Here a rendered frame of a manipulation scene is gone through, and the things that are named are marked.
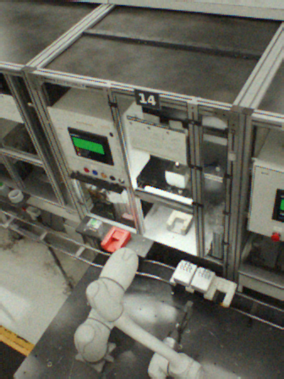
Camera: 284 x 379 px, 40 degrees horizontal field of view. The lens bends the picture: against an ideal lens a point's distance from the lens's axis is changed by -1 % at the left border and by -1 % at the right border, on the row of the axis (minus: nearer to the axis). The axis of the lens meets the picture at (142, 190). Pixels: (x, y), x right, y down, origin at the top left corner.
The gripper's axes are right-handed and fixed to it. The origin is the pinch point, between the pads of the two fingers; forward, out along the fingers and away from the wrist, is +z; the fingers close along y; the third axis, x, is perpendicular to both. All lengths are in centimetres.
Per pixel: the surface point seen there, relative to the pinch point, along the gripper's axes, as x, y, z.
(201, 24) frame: 34, 111, 102
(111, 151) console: 55, 73, 31
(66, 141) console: 86, 71, 30
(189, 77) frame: 18, 111, 52
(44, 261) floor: 162, -89, 22
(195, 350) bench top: -8.7, -22.6, -12.0
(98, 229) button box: 72, 11, 20
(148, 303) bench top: 30.3, -22.2, 1.8
